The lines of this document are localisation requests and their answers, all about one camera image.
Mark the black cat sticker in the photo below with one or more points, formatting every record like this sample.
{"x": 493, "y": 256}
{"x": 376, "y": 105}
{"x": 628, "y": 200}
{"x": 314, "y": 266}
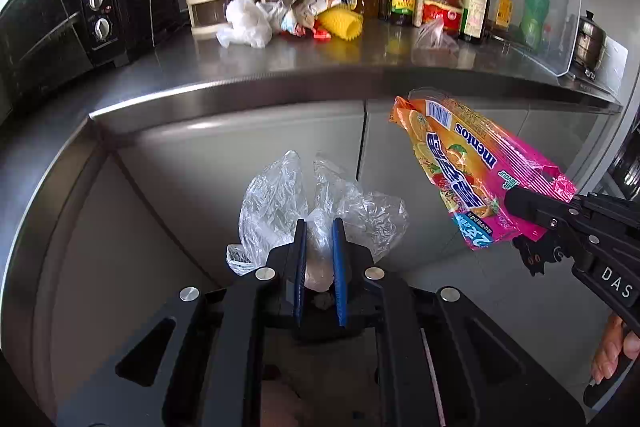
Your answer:
{"x": 535, "y": 259}

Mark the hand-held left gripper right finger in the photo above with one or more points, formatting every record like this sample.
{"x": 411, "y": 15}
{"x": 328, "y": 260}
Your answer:
{"x": 340, "y": 287}

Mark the red chili sauce jar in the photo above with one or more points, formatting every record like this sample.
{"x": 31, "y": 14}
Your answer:
{"x": 442, "y": 9}

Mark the yellow foam fruit net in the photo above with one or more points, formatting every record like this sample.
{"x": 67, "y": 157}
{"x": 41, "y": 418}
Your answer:
{"x": 342, "y": 24}

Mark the white tissue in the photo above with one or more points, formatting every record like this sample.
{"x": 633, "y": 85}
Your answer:
{"x": 245, "y": 22}

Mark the steel cooking pot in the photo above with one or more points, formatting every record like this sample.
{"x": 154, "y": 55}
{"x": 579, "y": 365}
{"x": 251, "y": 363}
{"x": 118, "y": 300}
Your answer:
{"x": 590, "y": 39}

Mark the small red wrapper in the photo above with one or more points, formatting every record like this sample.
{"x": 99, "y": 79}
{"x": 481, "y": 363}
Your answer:
{"x": 321, "y": 36}

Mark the clear spice shaker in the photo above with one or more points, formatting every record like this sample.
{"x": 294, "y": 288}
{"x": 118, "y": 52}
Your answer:
{"x": 422, "y": 4}

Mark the pink orange candy bag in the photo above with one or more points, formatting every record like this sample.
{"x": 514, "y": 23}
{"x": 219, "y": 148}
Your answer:
{"x": 465, "y": 147}

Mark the person's right hand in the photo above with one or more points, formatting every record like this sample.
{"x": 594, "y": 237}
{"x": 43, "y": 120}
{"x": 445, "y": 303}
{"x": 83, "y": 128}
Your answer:
{"x": 606, "y": 352}

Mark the small clear plastic bag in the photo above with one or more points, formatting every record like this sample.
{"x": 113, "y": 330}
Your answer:
{"x": 434, "y": 37}

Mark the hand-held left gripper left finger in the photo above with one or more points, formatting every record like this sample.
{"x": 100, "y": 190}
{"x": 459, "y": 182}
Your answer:
{"x": 300, "y": 287}

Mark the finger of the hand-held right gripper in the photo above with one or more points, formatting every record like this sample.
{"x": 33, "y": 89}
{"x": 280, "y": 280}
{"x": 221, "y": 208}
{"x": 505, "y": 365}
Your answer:
{"x": 530, "y": 207}

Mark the dark jar with black lid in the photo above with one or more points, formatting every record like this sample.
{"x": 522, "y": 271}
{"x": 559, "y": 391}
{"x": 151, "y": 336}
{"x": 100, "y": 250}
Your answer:
{"x": 500, "y": 7}

